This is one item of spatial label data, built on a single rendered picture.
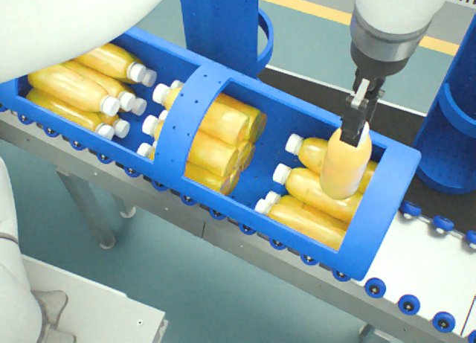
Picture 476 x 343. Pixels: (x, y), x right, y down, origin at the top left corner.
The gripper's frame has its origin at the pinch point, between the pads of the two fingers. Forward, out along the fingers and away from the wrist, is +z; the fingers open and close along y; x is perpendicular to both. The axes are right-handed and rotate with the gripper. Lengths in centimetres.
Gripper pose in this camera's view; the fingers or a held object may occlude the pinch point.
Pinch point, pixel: (358, 119)
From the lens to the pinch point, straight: 100.4
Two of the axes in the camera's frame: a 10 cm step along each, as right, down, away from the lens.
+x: -8.8, -4.2, 2.1
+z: 0.0, 4.5, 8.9
